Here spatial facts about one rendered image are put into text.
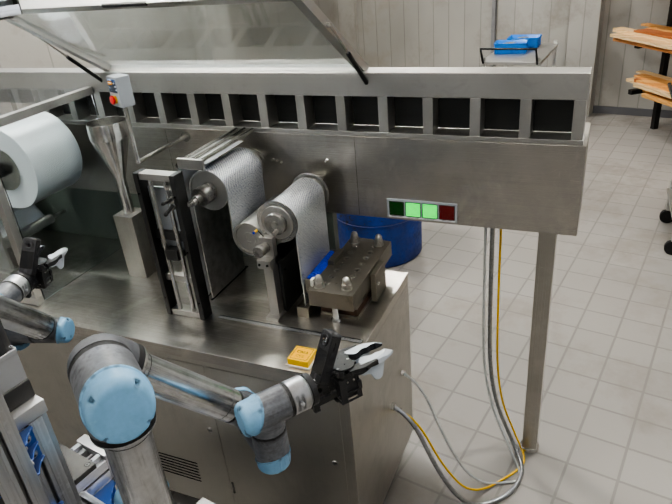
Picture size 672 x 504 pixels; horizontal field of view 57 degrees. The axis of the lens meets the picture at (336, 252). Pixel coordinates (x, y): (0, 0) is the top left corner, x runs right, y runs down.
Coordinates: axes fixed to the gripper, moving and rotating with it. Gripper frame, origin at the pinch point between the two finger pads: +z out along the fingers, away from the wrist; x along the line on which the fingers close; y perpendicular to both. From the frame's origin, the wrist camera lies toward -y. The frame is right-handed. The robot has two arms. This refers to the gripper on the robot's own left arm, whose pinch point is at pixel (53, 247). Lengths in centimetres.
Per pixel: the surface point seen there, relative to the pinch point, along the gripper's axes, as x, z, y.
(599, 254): 251, 215, 90
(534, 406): 175, 36, 74
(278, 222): 73, 9, -12
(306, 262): 81, 14, 4
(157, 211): 32.1, 10.3, -11.5
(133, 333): 24.1, -1.1, 30.6
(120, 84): 17, 27, -48
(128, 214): 8.0, 39.3, 5.4
